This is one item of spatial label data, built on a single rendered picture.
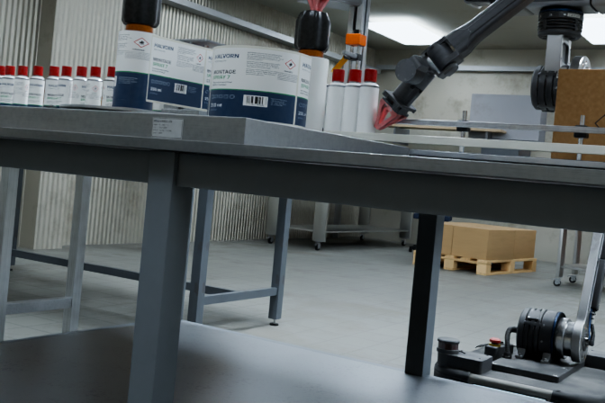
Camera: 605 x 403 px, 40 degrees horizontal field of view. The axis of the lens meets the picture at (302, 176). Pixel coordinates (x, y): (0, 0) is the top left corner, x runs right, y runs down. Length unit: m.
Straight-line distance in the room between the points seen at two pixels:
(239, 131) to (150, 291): 0.33
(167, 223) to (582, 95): 1.15
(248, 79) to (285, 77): 0.07
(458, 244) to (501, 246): 0.43
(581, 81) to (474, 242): 6.13
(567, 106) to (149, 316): 1.20
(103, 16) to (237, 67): 6.13
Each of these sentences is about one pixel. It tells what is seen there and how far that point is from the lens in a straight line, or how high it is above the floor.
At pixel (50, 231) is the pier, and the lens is 7.15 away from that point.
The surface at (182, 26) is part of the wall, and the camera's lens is 8.50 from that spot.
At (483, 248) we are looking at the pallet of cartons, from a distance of 8.23.
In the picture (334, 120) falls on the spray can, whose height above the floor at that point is 0.94.
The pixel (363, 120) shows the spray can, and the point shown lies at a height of 0.95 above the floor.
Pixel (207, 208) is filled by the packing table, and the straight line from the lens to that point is 3.76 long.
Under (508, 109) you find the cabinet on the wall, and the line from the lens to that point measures 10.92.
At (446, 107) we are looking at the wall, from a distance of 11.50.
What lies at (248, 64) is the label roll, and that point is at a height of 0.99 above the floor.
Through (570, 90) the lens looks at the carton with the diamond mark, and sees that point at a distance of 2.22.
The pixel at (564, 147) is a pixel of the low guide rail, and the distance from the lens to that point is 1.98.
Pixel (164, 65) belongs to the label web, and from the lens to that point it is 1.89.
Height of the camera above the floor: 0.79
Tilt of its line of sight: level
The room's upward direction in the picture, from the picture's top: 5 degrees clockwise
